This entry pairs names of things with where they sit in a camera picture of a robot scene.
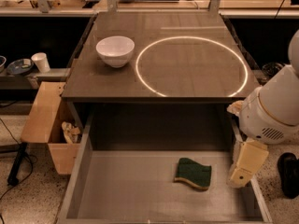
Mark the black shoe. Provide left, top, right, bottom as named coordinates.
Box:
left=278, top=152, right=299, bottom=199

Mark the blue plate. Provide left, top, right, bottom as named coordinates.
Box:
left=7, top=59, right=34, bottom=76

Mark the crumpled paper in box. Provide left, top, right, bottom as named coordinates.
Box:
left=62, top=121, right=81, bottom=144

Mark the green and yellow sponge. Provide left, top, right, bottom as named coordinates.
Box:
left=174, top=158, right=212, bottom=190

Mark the open grey top drawer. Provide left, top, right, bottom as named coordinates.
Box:
left=57, top=104, right=272, bottom=224

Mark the white paper cup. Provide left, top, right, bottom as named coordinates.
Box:
left=31, top=52, right=50, bottom=73

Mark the cardboard box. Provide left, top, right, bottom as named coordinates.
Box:
left=21, top=81, right=80, bottom=175

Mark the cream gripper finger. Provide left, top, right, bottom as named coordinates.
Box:
left=227, top=140, right=269, bottom=189
left=227, top=100, right=243, bottom=116

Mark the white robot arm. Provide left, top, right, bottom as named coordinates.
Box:
left=227, top=31, right=299, bottom=188

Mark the grey cabinet with counter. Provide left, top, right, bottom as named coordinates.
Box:
left=63, top=11, right=259, bottom=127

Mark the white ceramic bowl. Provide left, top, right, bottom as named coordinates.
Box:
left=95, top=35, right=135, bottom=68

